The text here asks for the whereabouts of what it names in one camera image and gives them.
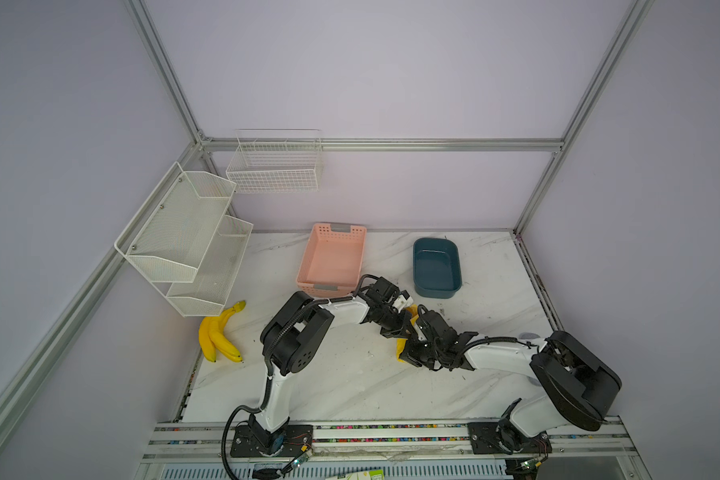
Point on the white wire wall basket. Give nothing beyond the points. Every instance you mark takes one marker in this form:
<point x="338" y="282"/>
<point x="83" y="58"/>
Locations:
<point x="277" y="161"/>

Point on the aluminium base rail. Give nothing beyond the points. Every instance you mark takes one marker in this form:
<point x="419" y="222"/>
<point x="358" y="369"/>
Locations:
<point x="394" y="440"/>

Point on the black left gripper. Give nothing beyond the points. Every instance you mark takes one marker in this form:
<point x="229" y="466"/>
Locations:
<point x="400" y="330"/>

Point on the yellow banana toy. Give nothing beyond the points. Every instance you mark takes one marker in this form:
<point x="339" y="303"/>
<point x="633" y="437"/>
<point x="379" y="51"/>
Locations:
<point x="212" y="339"/>

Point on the white mesh shelf upper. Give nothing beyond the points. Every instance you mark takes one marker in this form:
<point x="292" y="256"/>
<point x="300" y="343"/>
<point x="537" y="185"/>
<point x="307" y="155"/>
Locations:
<point x="168" y="239"/>

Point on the white mesh shelf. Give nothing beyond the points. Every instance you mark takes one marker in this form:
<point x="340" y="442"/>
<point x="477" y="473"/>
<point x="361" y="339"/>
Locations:
<point x="208" y="294"/>
<point x="168" y="239"/>

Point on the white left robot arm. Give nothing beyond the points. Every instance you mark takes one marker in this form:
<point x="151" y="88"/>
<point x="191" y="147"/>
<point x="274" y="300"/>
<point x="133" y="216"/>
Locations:
<point x="290" y="342"/>

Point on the teal oval plastic tub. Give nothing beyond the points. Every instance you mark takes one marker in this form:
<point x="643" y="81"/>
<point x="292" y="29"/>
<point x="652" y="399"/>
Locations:
<point x="436" y="268"/>

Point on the yellow paper napkin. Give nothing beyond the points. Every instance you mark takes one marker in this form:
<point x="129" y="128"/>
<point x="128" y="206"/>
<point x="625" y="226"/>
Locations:
<point x="407" y="335"/>

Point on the white mesh shelf lower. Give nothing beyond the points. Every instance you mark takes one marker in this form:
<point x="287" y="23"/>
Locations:
<point x="208" y="294"/>

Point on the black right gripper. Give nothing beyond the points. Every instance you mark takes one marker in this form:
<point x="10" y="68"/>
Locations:
<point x="408" y="352"/>

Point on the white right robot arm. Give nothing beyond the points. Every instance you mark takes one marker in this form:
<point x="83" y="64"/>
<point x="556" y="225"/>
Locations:
<point x="577" y="387"/>

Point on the pink perforated plastic basket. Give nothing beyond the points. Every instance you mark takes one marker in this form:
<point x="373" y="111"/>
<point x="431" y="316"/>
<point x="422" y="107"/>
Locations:
<point x="332" y="261"/>

